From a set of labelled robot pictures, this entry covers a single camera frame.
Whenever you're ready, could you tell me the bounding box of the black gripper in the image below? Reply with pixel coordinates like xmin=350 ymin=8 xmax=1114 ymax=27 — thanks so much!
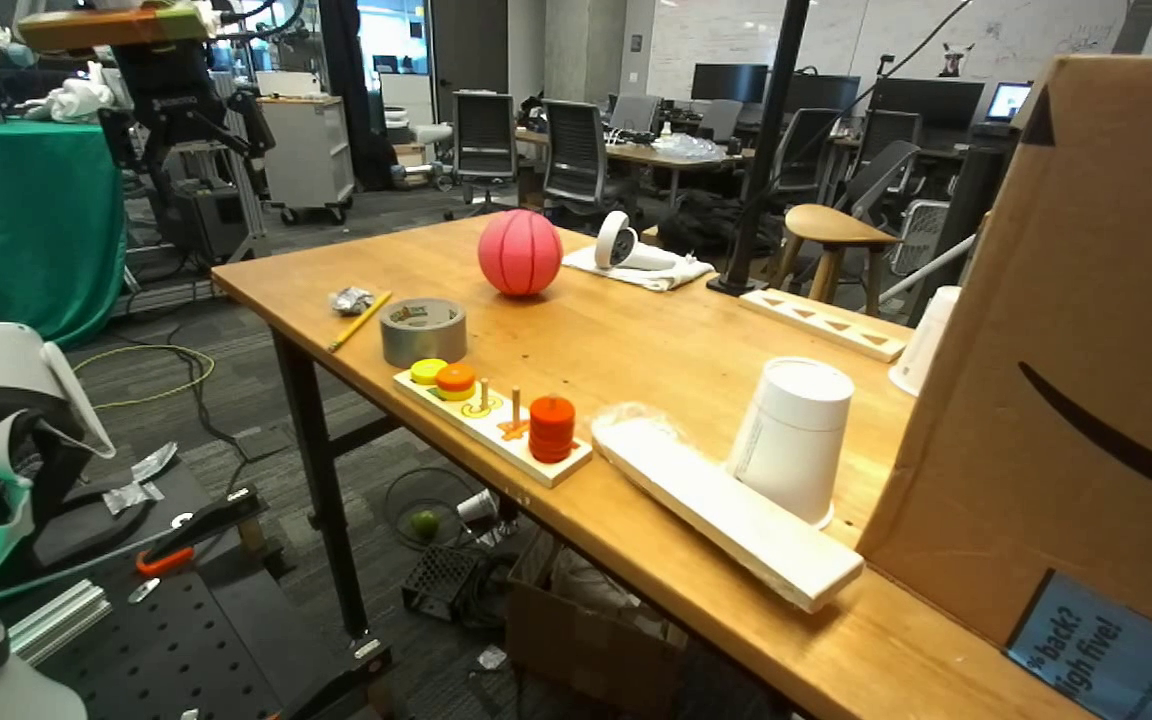
xmin=114 ymin=40 xmax=277 ymax=193

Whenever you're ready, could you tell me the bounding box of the pink ribbed ball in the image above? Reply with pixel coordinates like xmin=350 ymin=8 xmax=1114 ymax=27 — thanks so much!
xmin=471 ymin=208 xmax=569 ymax=304

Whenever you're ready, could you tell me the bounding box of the white rolling cart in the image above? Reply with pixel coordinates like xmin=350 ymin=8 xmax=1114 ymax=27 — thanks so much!
xmin=256 ymin=93 xmax=358 ymax=227

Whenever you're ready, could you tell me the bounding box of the green cloth covered table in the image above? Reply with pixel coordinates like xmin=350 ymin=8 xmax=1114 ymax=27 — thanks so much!
xmin=0 ymin=114 xmax=127 ymax=348

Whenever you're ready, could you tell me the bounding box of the crumpled silver foil piece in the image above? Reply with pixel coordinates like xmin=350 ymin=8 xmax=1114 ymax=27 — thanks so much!
xmin=329 ymin=285 xmax=379 ymax=319

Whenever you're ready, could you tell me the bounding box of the yellow pencil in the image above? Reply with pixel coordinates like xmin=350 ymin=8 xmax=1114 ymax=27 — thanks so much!
xmin=323 ymin=286 xmax=397 ymax=357

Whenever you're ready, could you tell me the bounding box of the white VR headset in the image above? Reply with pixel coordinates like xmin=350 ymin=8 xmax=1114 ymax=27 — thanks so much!
xmin=0 ymin=314 xmax=122 ymax=572

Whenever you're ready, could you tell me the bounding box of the grey mesh office chair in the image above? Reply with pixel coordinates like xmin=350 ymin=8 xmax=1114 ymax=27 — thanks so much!
xmin=541 ymin=95 xmax=614 ymax=212

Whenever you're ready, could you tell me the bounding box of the red toy cylinder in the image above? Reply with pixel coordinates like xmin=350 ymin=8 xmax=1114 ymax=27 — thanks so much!
xmin=523 ymin=392 xmax=580 ymax=466

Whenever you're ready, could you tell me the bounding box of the wooden office desk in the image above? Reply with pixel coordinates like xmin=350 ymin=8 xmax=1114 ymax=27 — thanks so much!
xmin=599 ymin=133 xmax=758 ymax=204

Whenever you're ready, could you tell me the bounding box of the white paper sheet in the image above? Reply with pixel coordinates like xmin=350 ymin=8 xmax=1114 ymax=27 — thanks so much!
xmin=560 ymin=237 xmax=715 ymax=297

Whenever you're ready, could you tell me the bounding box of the clear plastic bag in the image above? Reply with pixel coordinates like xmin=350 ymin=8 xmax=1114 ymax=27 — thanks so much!
xmin=653 ymin=133 xmax=735 ymax=168

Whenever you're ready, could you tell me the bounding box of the aluminium extrusion bar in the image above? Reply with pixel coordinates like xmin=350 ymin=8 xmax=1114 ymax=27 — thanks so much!
xmin=8 ymin=576 xmax=114 ymax=662

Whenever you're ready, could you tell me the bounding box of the wide black computer monitor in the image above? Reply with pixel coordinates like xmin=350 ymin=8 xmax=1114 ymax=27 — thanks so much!
xmin=688 ymin=61 xmax=774 ymax=107

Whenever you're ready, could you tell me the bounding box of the black office chair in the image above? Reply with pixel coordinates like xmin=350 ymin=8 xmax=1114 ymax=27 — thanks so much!
xmin=774 ymin=105 xmax=842 ymax=204

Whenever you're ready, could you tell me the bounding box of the round wooden stool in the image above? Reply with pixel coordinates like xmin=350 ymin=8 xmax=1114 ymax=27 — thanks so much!
xmin=774 ymin=200 xmax=901 ymax=306

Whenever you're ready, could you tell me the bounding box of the long white flat block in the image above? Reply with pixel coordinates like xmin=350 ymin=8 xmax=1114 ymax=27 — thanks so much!
xmin=589 ymin=400 xmax=870 ymax=614

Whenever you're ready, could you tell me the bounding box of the small brown cardboard box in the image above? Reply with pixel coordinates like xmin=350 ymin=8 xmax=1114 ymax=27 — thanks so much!
xmin=505 ymin=576 xmax=688 ymax=720

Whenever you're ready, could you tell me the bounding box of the light wooden slotted tray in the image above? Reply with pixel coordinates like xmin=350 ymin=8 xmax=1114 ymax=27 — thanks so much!
xmin=735 ymin=285 xmax=911 ymax=365

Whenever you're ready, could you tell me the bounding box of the large white paper cup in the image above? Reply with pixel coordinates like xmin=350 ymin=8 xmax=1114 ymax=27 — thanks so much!
xmin=730 ymin=350 xmax=860 ymax=527

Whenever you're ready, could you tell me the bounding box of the laptop with blue screen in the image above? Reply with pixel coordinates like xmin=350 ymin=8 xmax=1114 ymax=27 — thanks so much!
xmin=984 ymin=75 xmax=1036 ymax=129

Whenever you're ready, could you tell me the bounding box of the brown cardboard shipping box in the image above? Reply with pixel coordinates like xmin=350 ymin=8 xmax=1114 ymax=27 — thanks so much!
xmin=856 ymin=53 xmax=1152 ymax=720

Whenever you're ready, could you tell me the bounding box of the grey duct tape roll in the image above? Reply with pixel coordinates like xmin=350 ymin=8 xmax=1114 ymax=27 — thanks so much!
xmin=378 ymin=297 xmax=471 ymax=373

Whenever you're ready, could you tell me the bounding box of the silver metal bracket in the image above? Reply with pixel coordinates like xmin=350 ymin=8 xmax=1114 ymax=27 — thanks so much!
xmin=102 ymin=439 xmax=185 ymax=514

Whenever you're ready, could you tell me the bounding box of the black table leg frame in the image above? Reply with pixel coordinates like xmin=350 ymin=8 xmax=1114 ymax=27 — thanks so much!
xmin=269 ymin=332 xmax=402 ymax=670

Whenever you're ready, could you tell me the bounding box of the orange handled tool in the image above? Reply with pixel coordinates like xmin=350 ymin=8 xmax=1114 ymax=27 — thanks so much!
xmin=134 ymin=541 xmax=202 ymax=580

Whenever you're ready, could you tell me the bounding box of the wire basket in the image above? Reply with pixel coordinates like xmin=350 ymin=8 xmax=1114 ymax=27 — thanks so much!
xmin=379 ymin=462 xmax=489 ymax=557

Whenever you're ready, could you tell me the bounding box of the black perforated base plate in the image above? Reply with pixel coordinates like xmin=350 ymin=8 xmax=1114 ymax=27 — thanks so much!
xmin=14 ymin=484 xmax=394 ymax=720

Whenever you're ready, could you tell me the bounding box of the black camera stand pole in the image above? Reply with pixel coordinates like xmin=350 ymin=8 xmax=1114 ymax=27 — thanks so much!
xmin=710 ymin=0 xmax=812 ymax=297

